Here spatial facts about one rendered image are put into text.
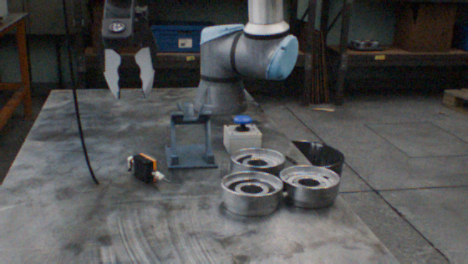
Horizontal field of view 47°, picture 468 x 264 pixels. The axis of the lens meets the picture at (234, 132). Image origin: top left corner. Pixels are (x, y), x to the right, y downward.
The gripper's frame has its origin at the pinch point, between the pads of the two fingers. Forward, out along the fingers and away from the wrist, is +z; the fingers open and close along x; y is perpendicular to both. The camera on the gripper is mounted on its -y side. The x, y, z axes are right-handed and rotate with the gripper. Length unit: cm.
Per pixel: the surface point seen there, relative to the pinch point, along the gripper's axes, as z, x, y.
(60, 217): 16.0, 11.5, -14.1
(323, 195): 15.8, -31.6, -12.9
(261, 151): 15.5, -23.8, 6.6
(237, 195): 13.9, -16.9, -14.7
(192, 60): 75, -17, 335
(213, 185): 18.0, -13.6, -1.9
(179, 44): 64, -7, 346
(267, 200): 14.7, -21.7, -15.2
